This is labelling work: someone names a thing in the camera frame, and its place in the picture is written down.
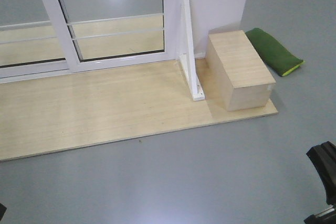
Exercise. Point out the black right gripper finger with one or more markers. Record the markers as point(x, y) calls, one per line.
point(323, 158)
point(325, 217)

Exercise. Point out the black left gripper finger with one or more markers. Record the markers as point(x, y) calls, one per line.
point(2, 210)

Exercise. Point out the green sandbag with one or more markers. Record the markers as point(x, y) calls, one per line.
point(273, 53)

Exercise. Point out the white diagonal support brace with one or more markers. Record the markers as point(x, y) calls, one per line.
point(186, 54)

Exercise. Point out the white sliding glass door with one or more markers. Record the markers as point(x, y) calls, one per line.
point(101, 34)

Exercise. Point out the plywood base board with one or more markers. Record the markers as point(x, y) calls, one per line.
point(61, 113)

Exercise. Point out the light wooden box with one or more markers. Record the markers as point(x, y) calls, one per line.
point(242, 78)

